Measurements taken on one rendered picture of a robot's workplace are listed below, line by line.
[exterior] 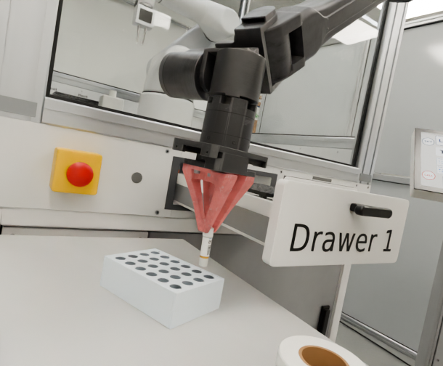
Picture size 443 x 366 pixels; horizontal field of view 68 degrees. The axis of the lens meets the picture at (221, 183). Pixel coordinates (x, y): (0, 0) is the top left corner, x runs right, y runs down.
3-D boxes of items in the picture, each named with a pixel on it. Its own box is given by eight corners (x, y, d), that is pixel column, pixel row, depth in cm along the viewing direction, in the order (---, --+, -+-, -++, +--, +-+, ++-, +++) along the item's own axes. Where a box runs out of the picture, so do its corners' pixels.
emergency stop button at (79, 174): (92, 189, 54) (96, 164, 53) (65, 186, 51) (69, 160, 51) (88, 186, 56) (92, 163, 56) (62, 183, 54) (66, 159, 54)
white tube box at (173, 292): (218, 308, 40) (224, 278, 40) (170, 330, 33) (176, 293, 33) (151, 273, 47) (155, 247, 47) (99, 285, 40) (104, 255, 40)
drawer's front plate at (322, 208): (396, 263, 56) (410, 200, 56) (269, 267, 41) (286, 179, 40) (386, 259, 58) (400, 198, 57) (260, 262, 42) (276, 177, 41)
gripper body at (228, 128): (168, 153, 36) (181, 86, 36) (226, 164, 44) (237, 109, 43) (212, 163, 32) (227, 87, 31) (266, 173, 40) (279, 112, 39)
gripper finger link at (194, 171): (169, 224, 38) (184, 144, 38) (209, 222, 44) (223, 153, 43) (211, 242, 34) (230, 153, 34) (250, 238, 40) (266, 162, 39)
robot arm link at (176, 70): (281, 3, 38) (289, 73, 44) (204, 11, 45) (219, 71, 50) (228, 46, 32) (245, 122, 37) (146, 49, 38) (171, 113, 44)
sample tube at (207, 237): (210, 266, 39) (216, 228, 39) (203, 268, 38) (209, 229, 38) (202, 263, 40) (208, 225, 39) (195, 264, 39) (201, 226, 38)
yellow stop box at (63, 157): (97, 196, 56) (104, 155, 56) (51, 192, 53) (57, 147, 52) (91, 191, 61) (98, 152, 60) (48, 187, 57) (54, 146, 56)
